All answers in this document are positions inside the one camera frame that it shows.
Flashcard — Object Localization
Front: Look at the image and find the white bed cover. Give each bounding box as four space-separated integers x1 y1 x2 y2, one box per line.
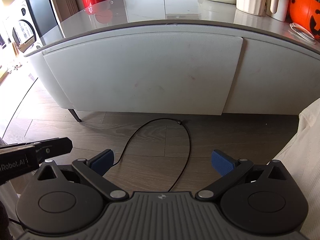
275 100 320 239

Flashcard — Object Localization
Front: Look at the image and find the white washing machine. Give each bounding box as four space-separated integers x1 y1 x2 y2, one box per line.
10 2 43 54

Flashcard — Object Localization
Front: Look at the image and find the orange pumpkin bucket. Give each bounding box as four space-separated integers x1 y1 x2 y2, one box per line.
289 0 320 39

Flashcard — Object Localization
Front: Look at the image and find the black cable on floor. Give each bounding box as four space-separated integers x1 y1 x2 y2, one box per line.
113 117 192 193

